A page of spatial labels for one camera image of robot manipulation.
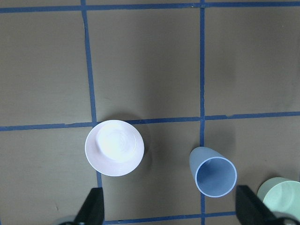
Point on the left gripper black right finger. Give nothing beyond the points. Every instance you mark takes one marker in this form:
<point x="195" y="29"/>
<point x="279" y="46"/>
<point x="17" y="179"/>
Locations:
<point x="250" y="210"/>

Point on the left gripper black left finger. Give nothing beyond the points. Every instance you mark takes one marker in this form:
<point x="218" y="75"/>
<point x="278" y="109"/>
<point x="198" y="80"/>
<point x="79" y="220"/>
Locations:
<point x="92" y="211"/>

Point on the blue cup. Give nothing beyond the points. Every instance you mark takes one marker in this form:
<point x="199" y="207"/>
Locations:
<point x="214" y="175"/>

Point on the green bowl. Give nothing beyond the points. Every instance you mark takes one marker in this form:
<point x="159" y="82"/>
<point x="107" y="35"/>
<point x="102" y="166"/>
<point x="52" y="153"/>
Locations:
<point x="281" y="195"/>

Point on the pink bowl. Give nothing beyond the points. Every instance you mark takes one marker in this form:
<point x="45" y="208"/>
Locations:
<point x="114" y="148"/>

